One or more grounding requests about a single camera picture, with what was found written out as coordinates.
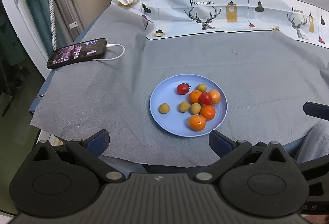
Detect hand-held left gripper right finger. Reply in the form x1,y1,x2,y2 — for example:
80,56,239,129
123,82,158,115
193,130,297,183

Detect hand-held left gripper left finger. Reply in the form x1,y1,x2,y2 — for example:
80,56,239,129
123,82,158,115
28,130,126,183

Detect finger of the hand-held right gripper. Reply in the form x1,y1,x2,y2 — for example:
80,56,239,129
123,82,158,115
303,102,329,121

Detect orange mandarin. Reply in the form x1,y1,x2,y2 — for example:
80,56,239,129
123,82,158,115
208,89,221,105
189,90,203,105
187,114,207,131
200,105,216,121

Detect blue plate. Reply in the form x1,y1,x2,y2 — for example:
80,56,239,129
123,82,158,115
149,74,228,137

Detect red cherry tomato with stem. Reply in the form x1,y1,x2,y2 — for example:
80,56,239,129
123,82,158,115
176,83,191,95

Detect dark blue cloth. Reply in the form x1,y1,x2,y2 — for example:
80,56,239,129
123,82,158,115
98,156,196,175

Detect grey tablecloth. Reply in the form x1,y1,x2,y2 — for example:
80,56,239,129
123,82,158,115
29,0,329,168

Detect blue underlay sheet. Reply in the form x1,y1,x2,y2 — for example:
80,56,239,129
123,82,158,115
28,69,57,117

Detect black smartphone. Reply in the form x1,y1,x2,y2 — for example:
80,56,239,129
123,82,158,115
46,38,107,70

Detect white deer print cloth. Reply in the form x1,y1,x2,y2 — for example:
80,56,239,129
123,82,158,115
99,0,329,48

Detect hanging clothes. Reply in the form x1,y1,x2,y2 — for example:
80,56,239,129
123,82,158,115
0,3,35,117

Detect teal hanging garment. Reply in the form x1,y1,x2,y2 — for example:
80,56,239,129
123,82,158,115
13,0,53,55

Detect white charging cable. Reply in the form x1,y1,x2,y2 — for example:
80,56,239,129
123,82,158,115
94,44,125,62

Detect white curved frame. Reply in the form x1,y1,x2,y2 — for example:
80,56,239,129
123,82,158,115
0,0,53,79

